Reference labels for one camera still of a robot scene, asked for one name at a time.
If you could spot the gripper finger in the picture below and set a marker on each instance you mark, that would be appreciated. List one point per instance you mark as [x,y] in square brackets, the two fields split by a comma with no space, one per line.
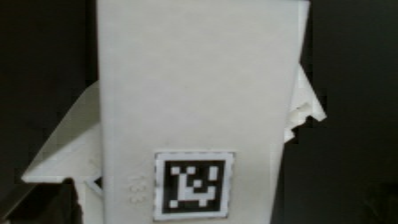
[48,207]

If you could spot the white cabinet body box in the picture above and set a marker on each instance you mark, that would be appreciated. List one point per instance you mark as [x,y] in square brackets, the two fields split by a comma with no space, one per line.
[68,159]

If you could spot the white cabinet top block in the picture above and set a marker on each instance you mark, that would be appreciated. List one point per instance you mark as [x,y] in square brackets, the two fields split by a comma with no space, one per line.
[198,71]

